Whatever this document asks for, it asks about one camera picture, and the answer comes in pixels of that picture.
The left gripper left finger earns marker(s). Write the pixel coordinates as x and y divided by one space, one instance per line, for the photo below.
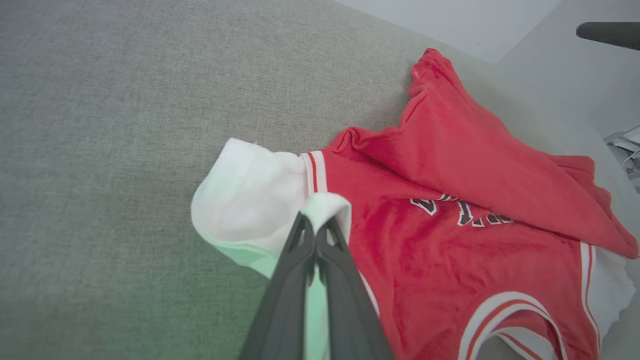
282 310

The white paper sheets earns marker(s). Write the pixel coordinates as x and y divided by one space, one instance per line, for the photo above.
631 139

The black furniture leg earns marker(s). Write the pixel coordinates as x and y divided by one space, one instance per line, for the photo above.
612 35

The red and white jersey garment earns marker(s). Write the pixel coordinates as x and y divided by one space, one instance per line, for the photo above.
450 150

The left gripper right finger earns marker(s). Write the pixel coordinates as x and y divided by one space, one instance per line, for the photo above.
350 320

